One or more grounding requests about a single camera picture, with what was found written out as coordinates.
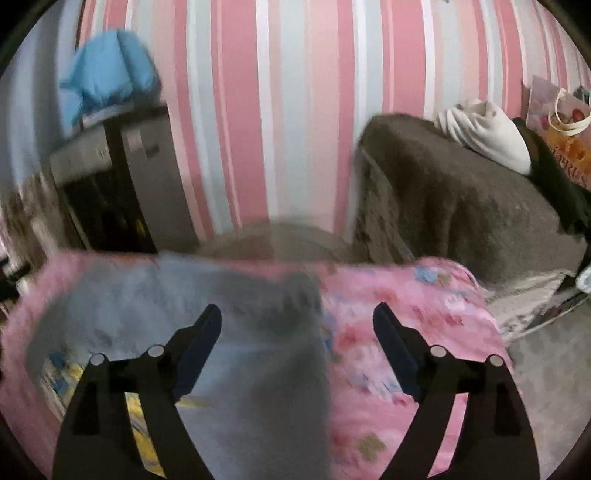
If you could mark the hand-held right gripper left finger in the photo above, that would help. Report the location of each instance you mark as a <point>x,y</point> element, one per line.
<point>196,350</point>

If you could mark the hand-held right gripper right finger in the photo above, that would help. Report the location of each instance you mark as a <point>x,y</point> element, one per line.
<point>397,350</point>

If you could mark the denim jacket with blue print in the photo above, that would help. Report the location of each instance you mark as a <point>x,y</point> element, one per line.
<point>194,350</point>

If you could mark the dark clothes pile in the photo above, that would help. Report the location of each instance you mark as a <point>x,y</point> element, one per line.
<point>561,180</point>

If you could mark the pink floral bed sheet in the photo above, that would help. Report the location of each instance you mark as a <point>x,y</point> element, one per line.
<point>401,350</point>

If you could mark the white patterned sofa cover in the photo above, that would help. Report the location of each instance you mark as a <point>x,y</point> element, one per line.
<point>526,295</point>

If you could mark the brown blanket covered sofa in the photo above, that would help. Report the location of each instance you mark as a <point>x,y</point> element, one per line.
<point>457,203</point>

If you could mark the grey water dispenser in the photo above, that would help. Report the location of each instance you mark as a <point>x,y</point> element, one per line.
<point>120,184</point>

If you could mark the white quilted cloth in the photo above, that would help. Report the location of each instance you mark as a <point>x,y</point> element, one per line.
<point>585,279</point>

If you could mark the floral curtain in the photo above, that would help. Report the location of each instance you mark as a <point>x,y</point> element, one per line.
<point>21,226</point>

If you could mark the white cloth bundle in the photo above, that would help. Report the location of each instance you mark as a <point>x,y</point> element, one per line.
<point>489,131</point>

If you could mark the floral paper gift bag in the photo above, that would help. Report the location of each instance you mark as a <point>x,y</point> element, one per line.
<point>563,120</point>

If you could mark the blue cloth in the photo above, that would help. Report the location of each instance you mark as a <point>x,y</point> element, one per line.
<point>108,69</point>

